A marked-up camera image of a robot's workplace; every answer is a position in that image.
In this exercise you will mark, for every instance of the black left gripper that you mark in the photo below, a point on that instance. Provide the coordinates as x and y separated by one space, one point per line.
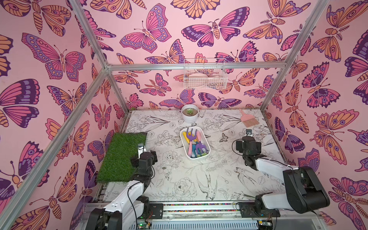
153 157

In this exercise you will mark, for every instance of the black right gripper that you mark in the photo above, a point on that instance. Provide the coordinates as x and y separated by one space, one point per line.
248 141

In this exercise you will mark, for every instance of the purple rake pink handle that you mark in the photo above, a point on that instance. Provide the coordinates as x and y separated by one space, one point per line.
201 149

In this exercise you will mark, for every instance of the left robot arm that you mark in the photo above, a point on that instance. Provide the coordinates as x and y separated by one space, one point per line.
123 212

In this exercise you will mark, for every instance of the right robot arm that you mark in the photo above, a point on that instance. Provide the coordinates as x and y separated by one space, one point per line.
303 189

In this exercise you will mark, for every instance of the white storage tray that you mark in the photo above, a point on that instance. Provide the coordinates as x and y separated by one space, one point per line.
185 145

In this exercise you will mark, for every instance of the pink hand brush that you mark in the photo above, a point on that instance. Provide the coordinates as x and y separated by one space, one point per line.
247 119

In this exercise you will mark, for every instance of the green artificial grass mat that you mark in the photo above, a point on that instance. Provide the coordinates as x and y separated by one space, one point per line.
117 166

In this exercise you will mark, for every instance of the white plant pot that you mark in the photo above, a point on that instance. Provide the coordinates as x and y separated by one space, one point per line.
190 113

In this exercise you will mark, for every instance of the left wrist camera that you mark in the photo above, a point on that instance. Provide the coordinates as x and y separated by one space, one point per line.
141 149

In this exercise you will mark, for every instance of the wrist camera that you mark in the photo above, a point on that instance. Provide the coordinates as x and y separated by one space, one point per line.
141 149
249 132

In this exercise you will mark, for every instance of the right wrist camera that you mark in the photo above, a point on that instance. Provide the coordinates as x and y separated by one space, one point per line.
249 132

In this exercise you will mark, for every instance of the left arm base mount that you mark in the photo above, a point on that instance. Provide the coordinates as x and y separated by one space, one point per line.
148 210

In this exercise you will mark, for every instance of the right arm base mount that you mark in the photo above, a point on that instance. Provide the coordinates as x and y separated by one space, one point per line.
256 209

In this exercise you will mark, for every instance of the white wire basket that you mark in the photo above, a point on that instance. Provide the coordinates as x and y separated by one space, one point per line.
205 75

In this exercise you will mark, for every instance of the aluminium cage frame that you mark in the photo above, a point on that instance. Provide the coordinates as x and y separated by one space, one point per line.
57 99

